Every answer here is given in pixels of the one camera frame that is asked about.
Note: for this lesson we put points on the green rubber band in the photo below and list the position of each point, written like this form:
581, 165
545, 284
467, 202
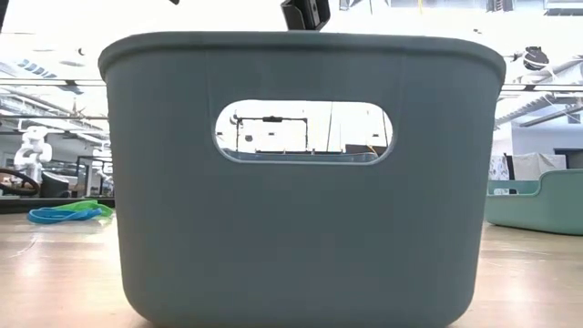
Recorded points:
88, 207

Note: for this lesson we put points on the blue rubber band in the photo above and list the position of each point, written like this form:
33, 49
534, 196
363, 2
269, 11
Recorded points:
54, 217

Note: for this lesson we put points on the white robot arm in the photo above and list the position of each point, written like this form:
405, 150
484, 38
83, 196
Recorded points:
32, 150

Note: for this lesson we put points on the dark teal plastic basket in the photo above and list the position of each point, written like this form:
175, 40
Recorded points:
291, 228

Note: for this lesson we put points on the black computer case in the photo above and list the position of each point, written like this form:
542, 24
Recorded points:
360, 149

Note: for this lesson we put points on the patterned white cloth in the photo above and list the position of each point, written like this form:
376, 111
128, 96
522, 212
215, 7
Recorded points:
497, 168

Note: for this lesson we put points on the black seat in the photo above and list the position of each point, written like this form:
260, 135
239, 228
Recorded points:
54, 184

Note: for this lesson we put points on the white draped cloth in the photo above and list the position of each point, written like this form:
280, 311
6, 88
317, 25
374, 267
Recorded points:
539, 166

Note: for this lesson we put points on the light teal plastic basket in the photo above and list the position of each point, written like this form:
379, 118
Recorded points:
546, 209

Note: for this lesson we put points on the black curved tube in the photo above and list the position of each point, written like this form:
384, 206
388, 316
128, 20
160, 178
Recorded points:
18, 172

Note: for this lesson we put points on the black distant rig frame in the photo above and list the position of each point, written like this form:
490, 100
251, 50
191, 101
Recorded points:
272, 119

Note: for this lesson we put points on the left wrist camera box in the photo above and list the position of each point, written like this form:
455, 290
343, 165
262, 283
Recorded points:
305, 13

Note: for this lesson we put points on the black metal cart frame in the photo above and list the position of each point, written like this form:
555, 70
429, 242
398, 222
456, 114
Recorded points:
78, 175

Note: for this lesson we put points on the black post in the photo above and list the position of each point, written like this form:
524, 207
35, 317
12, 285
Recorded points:
508, 173

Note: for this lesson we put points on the black dome camera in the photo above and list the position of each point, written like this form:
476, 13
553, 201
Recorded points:
535, 58

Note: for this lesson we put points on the black metal table frame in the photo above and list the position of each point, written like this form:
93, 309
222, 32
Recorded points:
13, 205

